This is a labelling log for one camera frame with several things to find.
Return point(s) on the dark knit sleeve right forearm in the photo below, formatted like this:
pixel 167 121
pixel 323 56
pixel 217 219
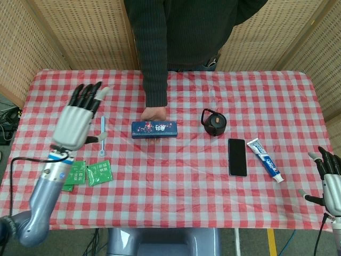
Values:
pixel 154 53

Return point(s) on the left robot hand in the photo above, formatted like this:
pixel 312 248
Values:
pixel 73 125

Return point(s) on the blue printed rectangular box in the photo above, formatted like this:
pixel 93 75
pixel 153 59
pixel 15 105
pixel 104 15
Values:
pixel 154 129

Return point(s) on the green tea packet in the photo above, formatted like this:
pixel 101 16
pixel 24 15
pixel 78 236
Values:
pixel 78 173
pixel 100 173
pixel 68 188

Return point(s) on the black small teapot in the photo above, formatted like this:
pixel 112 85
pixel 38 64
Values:
pixel 215 124

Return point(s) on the grey blue robot torso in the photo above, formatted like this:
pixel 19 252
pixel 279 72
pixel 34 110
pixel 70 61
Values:
pixel 163 242

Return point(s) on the phone in trouser pocket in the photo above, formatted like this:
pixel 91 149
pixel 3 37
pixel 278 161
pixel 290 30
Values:
pixel 212 62

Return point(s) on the woven bamboo screen panel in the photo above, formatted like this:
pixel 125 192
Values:
pixel 319 66
pixel 24 53
pixel 93 32
pixel 263 40

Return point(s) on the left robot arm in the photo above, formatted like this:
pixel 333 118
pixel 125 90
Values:
pixel 42 202

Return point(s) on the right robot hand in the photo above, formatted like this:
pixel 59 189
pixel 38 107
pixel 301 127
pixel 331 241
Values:
pixel 331 181

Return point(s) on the person torso dark sweater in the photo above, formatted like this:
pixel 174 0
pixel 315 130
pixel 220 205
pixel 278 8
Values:
pixel 197 32

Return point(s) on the white table leg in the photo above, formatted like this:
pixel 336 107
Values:
pixel 237 242

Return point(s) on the light blue toothbrush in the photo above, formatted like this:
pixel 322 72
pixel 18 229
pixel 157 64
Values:
pixel 102 136

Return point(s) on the black smartphone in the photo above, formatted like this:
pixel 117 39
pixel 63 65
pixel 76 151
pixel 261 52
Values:
pixel 237 157

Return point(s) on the person right hand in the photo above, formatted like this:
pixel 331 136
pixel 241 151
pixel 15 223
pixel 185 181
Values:
pixel 154 114

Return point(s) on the red white checkered tablecloth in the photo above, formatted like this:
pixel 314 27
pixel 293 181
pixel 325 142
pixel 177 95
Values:
pixel 170 197

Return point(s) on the white blue toothpaste tube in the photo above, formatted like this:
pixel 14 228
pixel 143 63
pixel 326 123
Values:
pixel 266 160

